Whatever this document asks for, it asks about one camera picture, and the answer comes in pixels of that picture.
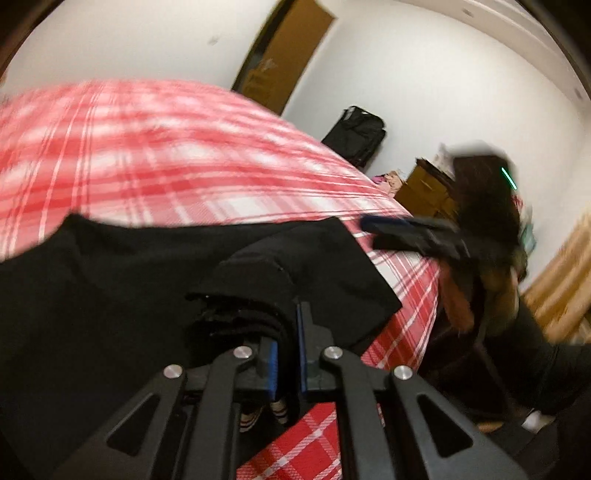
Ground pile of clothes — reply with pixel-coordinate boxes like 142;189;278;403
370;169;408;195

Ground black pants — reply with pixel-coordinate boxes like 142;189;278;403
0;212;403;480

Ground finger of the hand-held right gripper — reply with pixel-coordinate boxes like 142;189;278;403
370;230;469;257
359;214;459;233

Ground brown wooden door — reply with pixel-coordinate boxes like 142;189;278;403
240;0;336;116

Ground person's right hand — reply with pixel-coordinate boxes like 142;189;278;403
438;256;528;339

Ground dark door frame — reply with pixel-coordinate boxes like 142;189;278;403
230;0;296;95

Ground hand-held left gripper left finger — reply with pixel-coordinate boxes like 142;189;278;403
53;338;280;480

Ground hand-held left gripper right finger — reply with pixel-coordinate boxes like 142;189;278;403
295;301;528;480

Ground red plaid bed sheet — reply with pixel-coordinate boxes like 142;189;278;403
0;78;441;480

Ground brown wooden cabinet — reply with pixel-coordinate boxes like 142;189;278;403
394;156;463;223

